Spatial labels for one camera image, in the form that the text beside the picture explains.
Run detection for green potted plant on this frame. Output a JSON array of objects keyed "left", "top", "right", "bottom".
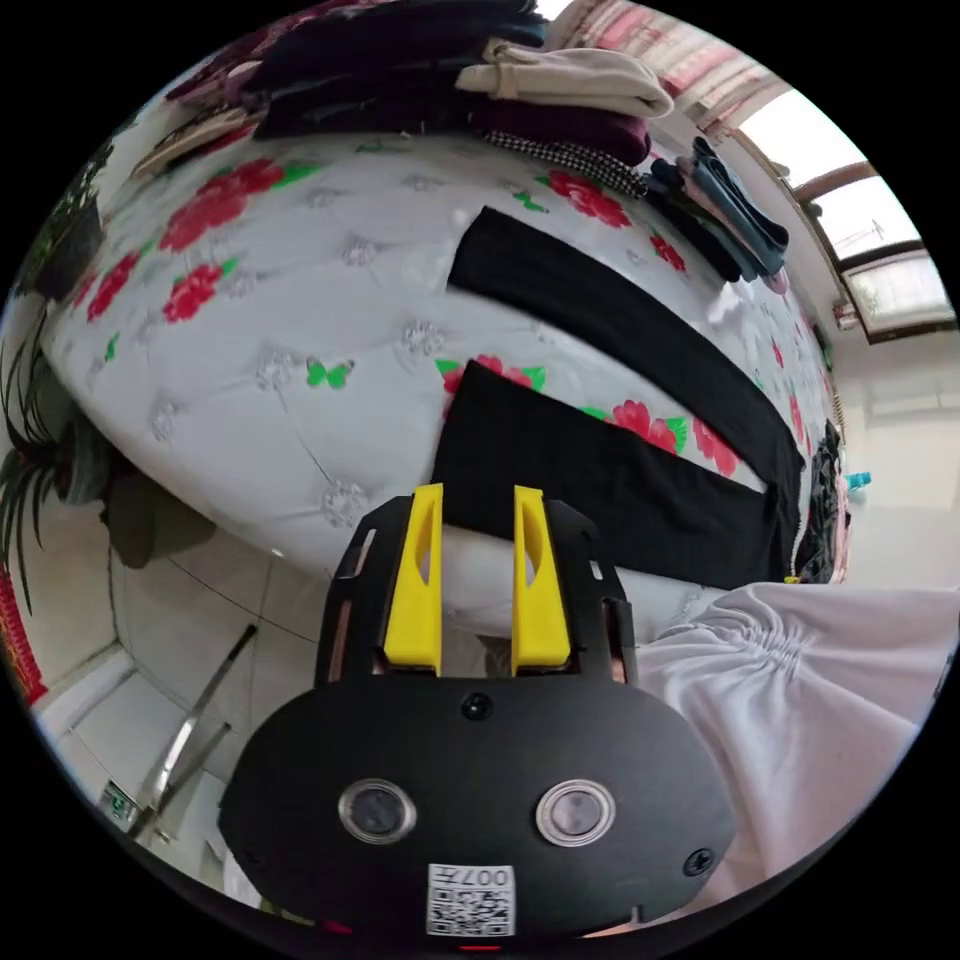
[{"left": 0, "top": 134, "right": 220, "bottom": 618}]

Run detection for black pants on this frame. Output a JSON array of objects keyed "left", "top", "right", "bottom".
[{"left": 430, "top": 205, "right": 808, "bottom": 594}]

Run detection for pile of clothes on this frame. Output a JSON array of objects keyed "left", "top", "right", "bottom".
[
  {"left": 643, "top": 134, "right": 793, "bottom": 286},
  {"left": 791, "top": 418, "right": 858, "bottom": 588},
  {"left": 133, "top": 0, "right": 678, "bottom": 202}
]

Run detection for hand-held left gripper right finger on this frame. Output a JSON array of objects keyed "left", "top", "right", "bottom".
[{"left": 512, "top": 485, "right": 571, "bottom": 673}]

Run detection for person's body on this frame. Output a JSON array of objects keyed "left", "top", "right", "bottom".
[{"left": 635, "top": 581, "right": 960, "bottom": 913}]

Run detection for pink striped curtain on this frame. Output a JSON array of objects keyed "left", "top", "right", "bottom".
[{"left": 554, "top": 0, "right": 798, "bottom": 130}]

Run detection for bed with white floral sheet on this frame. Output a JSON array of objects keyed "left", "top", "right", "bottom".
[{"left": 37, "top": 133, "right": 853, "bottom": 650}]

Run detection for window with brown frame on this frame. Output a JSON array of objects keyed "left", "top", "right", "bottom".
[{"left": 738, "top": 88, "right": 960, "bottom": 348}]

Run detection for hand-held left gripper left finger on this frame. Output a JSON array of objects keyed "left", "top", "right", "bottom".
[{"left": 383, "top": 483, "right": 446, "bottom": 673}]

